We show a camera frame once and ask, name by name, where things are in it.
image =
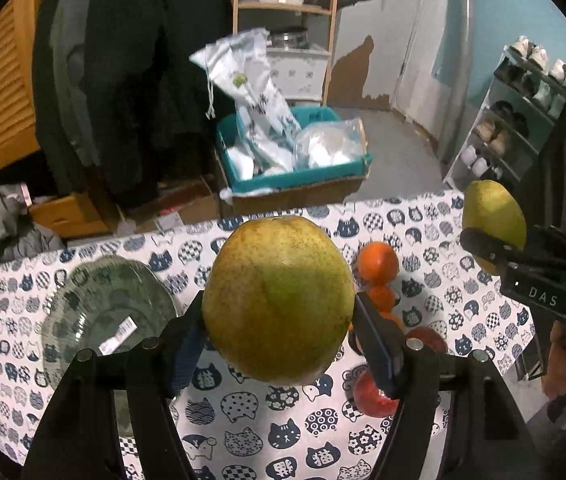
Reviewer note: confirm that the brown cardboard box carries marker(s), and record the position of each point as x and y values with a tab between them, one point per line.
303	195

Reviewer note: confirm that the steel pot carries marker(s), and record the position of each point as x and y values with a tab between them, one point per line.
288	39

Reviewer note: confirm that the white patterned storage box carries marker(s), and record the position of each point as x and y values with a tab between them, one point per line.
295	75

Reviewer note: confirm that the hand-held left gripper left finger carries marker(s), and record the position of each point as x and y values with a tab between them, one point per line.
188	355

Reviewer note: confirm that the small yellow-green pear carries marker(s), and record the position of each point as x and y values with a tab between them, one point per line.
495	215

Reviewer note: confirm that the dark hanging coats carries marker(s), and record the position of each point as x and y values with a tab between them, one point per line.
128	75

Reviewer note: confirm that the row of shoes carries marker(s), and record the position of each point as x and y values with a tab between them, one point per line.
498	135

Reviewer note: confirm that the wooden shelf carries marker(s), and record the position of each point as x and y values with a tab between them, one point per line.
334	25

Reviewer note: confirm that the large yellow-green pear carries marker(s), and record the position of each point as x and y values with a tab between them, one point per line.
278	300

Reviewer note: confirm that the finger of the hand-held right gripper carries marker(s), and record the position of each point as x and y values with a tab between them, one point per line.
483	246
558	242

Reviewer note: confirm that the cat print tablecloth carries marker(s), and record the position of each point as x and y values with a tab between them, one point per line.
273	420

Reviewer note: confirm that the wooden box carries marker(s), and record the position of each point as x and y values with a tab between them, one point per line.
70	215

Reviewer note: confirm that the large orange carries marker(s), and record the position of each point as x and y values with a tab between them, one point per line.
379	261

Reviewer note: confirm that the grey cloth pile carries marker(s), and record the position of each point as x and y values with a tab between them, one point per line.
8	225

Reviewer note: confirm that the white shoe rack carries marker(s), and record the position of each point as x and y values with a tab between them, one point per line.
505	125

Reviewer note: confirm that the small dark orange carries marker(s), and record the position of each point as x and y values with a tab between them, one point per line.
382	296

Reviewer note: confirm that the large red apple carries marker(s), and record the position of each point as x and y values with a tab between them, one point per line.
374	402

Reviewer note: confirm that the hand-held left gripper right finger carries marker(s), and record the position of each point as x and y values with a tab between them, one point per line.
378	355

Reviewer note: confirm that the flat cardboard sheets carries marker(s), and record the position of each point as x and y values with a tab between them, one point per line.
178	205

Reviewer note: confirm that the clear plastic bag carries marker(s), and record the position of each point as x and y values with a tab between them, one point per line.
330	142

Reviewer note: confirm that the white door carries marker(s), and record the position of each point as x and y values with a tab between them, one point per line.
425	35

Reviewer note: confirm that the black jacket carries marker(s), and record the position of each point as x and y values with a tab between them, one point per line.
563	160

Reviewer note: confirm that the small dark red apple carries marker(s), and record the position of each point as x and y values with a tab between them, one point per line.
428	340

